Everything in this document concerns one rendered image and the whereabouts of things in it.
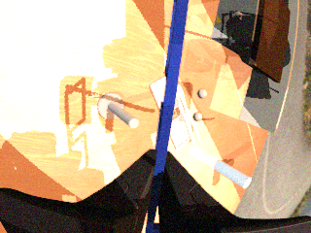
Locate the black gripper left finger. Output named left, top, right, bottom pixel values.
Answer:
left=0, top=149, right=156, bottom=233

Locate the tan flat panel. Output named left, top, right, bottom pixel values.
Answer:
left=238, top=0, right=299, bottom=133

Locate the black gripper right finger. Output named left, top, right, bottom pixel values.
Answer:
left=157, top=151, right=311, bottom=233

